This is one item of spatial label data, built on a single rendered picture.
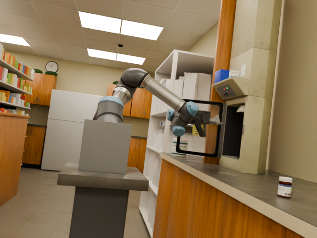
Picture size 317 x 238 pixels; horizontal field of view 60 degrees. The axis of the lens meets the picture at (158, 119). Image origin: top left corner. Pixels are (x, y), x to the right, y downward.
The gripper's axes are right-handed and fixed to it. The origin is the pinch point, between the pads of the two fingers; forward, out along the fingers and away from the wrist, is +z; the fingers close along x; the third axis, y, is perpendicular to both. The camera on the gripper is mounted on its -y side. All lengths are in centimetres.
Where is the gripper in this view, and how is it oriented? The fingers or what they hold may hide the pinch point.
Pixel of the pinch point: (220, 124)
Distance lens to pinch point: 183.2
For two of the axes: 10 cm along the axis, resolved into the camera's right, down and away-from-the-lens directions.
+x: -1.9, 0.3, 9.8
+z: 9.8, 1.2, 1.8
